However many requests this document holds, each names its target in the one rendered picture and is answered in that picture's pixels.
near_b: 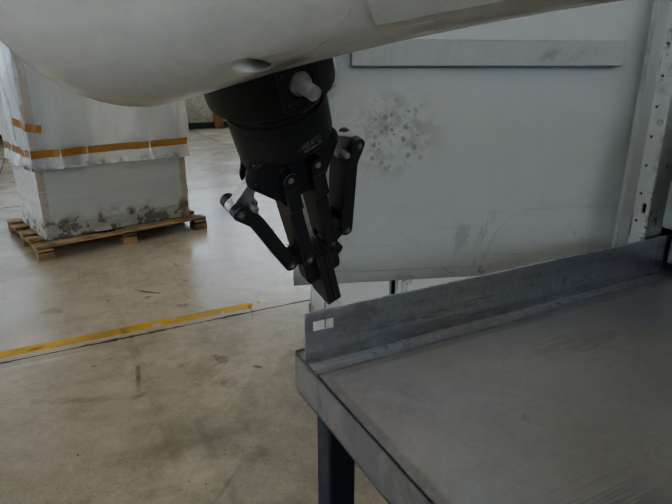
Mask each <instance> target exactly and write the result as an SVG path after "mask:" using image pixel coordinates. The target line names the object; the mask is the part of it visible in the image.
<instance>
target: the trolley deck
mask: <svg viewBox="0 0 672 504"><path fill-rule="evenodd" d="M304 358H305V347H303V348H299V349H295V365H296V389H297V391H298V392H299V393H300V394H301V396H302V397H303V398H304V399H305V400H306V402H307V403H308V404H309V405H310V407H311V408H312V409H313V410H314V412H315V413H316V414H317V415H318V417H319V418H320V419H321V420H322V422H323V423H324V424H325V425H326V427H327V428H328V429H329V430H330V432H331V433H332V434H333V435H334V437H335V438H336V439H337V440H338V442H339V443H340V444H341V445H342V447H343V448H344V449H345V450H346V452H347V453H348V454H349V455H350V456H351V458H352V459H353V460H354V461H355V463H356V464H357V465H358V466H359V468H360V469H361V470H362V471H363V473H364V474H365V475H366V476H367V478H368V479H369V480H370V481H371V483H372V484H373V485H374V486H375V488H376V489H377V490H378V491H379V493H380V494H381V495H382V496H383V498H384V499H385V500H386V501H387V503H388V504H672V282H670V281H663V282H659V283H656V284H652V285H648V286H645V287H641V288H637V289H634V290H630V291H626V292H623V293H619V294H615V295H612V296H608V297H604V298H601V299H597V300H593V301H590V302H586V303H583V304H579V305H575V306H572V307H568V308H564V309H561V310H557V311H553V312H550V313H546V314H542V315H539V316H535V317H531V318H528V319H524V320H520V321H517V322H513V323H509V324H506V325H502V326H498V327H495V328H491V329H487V330H484V331H480V332H476V333H473V334H469V335H466V336H462V337H458V338H455V339H451V340H447V341H444V342H440V343H436V344H433V345H429V346H425V347H422V348H418V349H414V350H411V351H407V352H403V353H400V354H396V355H392V356H389V357H385V358H381V359H378V360H374V361H370V362H367V363H363V364H360V365H356V366H352V367H349V368H345V369H341V370H338V371H334V372H330V373H327V374H323V375H319V376H316V374H315V373H314V372H313V371H312V370H311V369H310V368H309V367H308V366H307V364H306V363H305V362H304Z"/></svg>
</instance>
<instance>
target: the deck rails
mask: <svg viewBox="0 0 672 504"><path fill-rule="evenodd" d="M656 242H657V238H656V237H655V238H651V239H646V240H641V241H637V242H632V243H627V244H623V245H618V246H613V247H609V248H604V249H599V250H595V251H590V252H586V253H581V254H576V255H572V256H567V257H562V258H558V259H553V260H548V261H544V262H539V263H535V264H530V265H525V266H521V267H516V268H511V269H507V270H502V271H497V272H493V273H488V274H484V275H479V276H474V277H470V278H465V279H460V280H456V281H451V282H446V283H442V284H437V285H433V286H428V287H423V288H419V289H414V290H409V291H405V292H400V293H395V294H391V295H386V296H381V297H377V298H372V299H368V300H363V301H358V302H354V303H349V304H344V305H340V306H335V307H330V308H326V309H321V310H317V311H312V312H307V313H304V339H305V358H304V362H305V363H306V364H307V366H308V367H309V368H310V369H311V370H312V371H313V372H314V373H315V374H316V376H319V375H323V374H327V373H330V372H334V371H338V370H341V369H345V368H349V367H352V366H356V365H360V364H363V363H367V362H370V361H374V360H378V359H381V358H385V357H389V356H392V355H396V354H400V353H403V352H407V351H411V350H414V349H418V348H422V347H425V346H429V345H433V344H436V343H440V342H444V341H447V340H451V339H455V338H458V337H462V336H466V335H469V334H473V333H476V332H480V331H484V330H487V329H491V328H495V327H498V326H502V325H506V324H509V323H513V322H517V321H520V320H524V319H528V318H531V317H535V316H539V315H542V314H546V313H550V312H553V311H557V310H561V309H564V308H568V307H572V306H575V305H579V304H583V303H586V302H590V301H593V300H597V299H601V298H604V297H608V296H612V295H615V294H619V293H623V292H626V291H630V290H634V289H637V288H641V287H645V286H648V285H652V284H656V283H659V282H663V281H667V279H668V278H665V277H662V276H659V275H656V274H653V273H650V272H651V267H652V262H653V257H654V252H655V247H656ZM329 318H333V327H329V328H324V329H320V330H316V331H313V322H316V321H320V320H324V319H329Z"/></svg>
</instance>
